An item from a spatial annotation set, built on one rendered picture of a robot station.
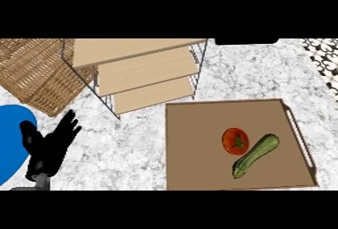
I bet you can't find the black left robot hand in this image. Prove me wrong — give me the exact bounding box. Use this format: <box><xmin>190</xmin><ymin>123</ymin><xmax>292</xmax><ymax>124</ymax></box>
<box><xmin>19</xmin><ymin>109</ymin><xmax>82</xmax><ymax>182</ymax></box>

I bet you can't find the brown wooden tray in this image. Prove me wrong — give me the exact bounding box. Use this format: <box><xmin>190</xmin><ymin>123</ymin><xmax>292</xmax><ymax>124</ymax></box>
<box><xmin>163</xmin><ymin>98</ymin><xmax>318</xmax><ymax>191</ymax></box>

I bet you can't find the green squash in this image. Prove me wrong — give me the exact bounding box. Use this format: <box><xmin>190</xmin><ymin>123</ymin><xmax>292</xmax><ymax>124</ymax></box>
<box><xmin>231</xmin><ymin>133</ymin><xmax>282</xmax><ymax>180</ymax></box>

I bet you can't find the blue plate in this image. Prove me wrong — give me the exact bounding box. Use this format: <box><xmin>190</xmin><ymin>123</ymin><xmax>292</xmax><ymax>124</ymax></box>
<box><xmin>0</xmin><ymin>104</ymin><xmax>38</xmax><ymax>187</ymax></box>

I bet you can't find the wicker basket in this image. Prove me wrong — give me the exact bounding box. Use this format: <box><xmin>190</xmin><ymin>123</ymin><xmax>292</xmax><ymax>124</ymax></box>
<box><xmin>0</xmin><ymin>38</ymin><xmax>98</xmax><ymax>118</ymax></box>

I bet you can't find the red tomato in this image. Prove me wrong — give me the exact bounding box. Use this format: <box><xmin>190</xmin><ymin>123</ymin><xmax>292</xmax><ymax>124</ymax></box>
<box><xmin>220</xmin><ymin>127</ymin><xmax>251</xmax><ymax>157</ymax></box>

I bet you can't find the black appliance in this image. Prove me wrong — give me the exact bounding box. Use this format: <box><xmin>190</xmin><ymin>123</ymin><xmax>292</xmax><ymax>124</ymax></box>
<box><xmin>214</xmin><ymin>38</ymin><xmax>280</xmax><ymax>47</ymax></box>

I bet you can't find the black white patterned mat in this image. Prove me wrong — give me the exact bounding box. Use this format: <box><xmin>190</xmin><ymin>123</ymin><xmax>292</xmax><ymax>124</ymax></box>
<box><xmin>301</xmin><ymin>38</ymin><xmax>338</xmax><ymax>102</ymax></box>

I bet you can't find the wire tiered wooden shelf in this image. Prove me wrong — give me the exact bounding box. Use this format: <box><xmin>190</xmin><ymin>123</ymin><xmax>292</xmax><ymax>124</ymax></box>
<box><xmin>59</xmin><ymin>38</ymin><xmax>209</xmax><ymax>121</ymax></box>

